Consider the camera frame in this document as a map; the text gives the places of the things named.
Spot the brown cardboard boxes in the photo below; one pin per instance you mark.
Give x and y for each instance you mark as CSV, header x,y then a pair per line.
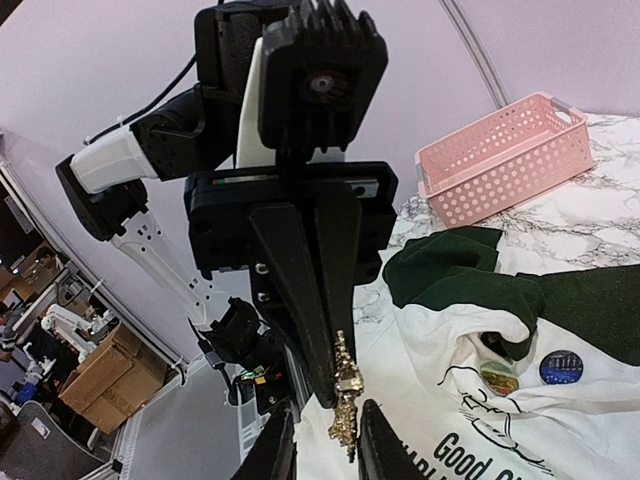
x,y
114,381

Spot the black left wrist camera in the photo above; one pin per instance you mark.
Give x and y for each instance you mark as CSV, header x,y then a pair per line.
x,y
321,66

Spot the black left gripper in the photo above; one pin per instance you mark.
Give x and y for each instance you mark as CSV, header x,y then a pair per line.
x,y
311,236

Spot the white and green t-shirt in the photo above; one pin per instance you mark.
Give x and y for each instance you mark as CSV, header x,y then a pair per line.
x,y
461,298

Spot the round landscape picture badge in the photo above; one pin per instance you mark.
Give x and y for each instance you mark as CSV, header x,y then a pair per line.
x,y
499,378

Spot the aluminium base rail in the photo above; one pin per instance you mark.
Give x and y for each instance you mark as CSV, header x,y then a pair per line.
x,y
187,430

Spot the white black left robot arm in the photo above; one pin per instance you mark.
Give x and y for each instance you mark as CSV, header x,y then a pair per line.
x,y
127,190

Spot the round blue picture badge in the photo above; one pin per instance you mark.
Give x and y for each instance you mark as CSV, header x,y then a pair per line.
x,y
561,367

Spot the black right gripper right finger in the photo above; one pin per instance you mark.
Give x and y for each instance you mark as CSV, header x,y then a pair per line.
x,y
380,453

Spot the aluminium left corner post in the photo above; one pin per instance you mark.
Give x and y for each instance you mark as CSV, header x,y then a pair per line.
x,y
478,53

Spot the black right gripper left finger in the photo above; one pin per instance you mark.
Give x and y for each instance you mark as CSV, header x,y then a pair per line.
x,y
274,454

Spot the pink plastic perforated basket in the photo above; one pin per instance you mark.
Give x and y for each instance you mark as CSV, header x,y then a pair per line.
x,y
504,159

